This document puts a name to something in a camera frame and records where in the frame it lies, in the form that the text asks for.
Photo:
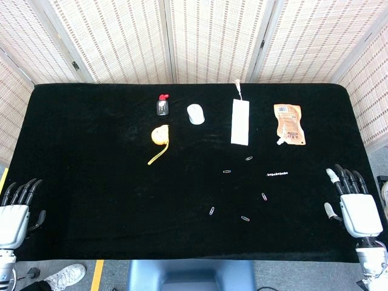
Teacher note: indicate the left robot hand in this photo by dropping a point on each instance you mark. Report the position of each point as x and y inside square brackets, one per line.
[12, 218]

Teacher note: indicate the small bottle with red cap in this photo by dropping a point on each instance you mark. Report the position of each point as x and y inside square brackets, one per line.
[162, 106]

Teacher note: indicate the black velvet table cloth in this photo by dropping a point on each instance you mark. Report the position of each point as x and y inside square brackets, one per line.
[121, 197]

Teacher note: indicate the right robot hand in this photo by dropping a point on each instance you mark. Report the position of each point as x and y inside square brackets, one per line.
[359, 212]

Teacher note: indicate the orange spout pouch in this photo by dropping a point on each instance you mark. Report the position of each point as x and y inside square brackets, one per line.
[289, 122]

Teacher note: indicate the woven folding screen panel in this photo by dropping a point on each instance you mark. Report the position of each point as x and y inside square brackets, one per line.
[315, 39]
[212, 39]
[33, 39]
[118, 39]
[369, 100]

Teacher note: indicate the metal screen hinge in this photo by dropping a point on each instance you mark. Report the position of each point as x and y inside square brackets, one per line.
[262, 43]
[74, 65]

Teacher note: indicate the black floor stand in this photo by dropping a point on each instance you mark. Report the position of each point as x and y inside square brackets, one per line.
[34, 280]

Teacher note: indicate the yellow floor tape strip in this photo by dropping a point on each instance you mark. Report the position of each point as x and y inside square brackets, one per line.
[97, 275]

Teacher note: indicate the yellow tape measure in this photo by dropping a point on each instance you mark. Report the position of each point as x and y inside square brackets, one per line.
[159, 135]

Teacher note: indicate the white computer mouse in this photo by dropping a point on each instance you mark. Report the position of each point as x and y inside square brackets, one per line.
[195, 114]

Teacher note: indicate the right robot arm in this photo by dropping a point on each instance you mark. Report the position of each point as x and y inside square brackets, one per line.
[369, 260]

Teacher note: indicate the white sneaker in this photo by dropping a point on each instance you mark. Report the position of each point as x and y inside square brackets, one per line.
[67, 275]

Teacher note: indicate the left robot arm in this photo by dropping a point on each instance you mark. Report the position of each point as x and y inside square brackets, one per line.
[6, 266]

